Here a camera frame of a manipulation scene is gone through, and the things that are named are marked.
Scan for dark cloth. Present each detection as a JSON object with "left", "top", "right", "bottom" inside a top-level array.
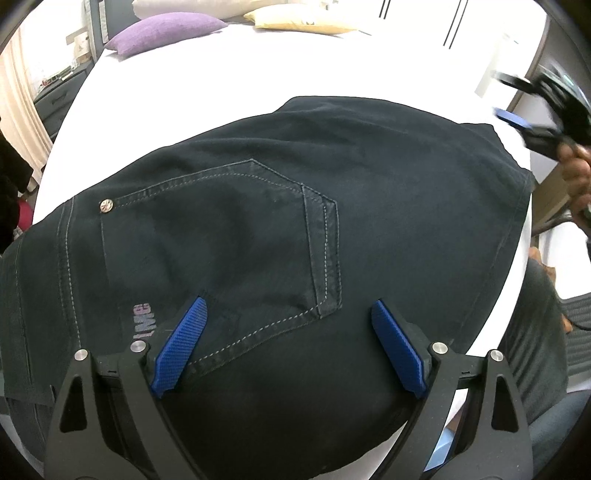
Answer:
[{"left": 0, "top": 134, "right": 37, "bottom": 252}]

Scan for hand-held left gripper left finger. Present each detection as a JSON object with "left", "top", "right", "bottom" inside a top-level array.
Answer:
[{"left": 44, "top": 296, "right": 209, "bottom": 480}]

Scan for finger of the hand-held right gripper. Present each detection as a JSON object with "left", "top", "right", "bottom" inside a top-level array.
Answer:
[
  {"left": 493, "top": 107, "right": 560, "bottom": 155},
  {"left": 491, "top": 69, "right": 540, "bottom": 97}
]

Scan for purple pillow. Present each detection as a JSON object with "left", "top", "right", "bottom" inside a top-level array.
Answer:
[{"left": 104, "top": 12, "right": 229, "bottom": 58}]

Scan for white wardrobe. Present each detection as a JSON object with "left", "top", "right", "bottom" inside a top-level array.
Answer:
[{"left": 314, "top": 0, "right": 550, "bottom": 104}]

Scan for yellow pillow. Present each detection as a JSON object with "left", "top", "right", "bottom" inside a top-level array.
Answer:
[{"left": 243, "top": 4, "right": 358, "bottom": 35}]

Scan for beige curtain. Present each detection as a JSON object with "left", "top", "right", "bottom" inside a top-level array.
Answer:
[{"left": 0, "top": 27, "right": 54, "bottom": 195}]

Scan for grey mesh chair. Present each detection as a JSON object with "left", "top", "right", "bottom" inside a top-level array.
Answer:
[{"left": 556, "top": 295, "right": 591, "bottom": 384}]

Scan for dark navy pants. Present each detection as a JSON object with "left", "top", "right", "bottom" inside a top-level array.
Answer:
[{"left": 0, "top": 95, "right": 536, "bottom": 480}]

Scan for person's right hand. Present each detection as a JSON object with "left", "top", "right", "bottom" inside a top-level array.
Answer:
[{"left": 556, "top": 142, "right": 591, "bottom": 223}]

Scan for cream pillow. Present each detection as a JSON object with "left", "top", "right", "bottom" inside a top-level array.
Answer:
[{"left": 131, "top": 0, "right": 273, "bottom": 20}]

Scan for red object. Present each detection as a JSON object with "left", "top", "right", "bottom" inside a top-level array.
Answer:
[{"left": 15, "top": 200, "right": 36, "bottom": 230}]

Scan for grey headboard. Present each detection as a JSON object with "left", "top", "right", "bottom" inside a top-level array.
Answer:
[{"left": 89, "top": 0, "right": 141, "bottom": 58}]

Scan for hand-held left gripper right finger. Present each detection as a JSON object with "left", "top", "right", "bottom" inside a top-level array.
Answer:
[{"left": 370, "top": 299, "right": 533, "bottom": 480}]

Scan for grey nightstand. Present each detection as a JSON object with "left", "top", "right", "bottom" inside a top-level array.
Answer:
[{"left": 33, "top": 65, "right": 95, "bottom": 136}]

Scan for person's grey trouser leg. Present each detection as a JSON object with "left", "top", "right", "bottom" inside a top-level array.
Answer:
[{"left": 499, "top": 257, "right": 591, "bottom": 476}]

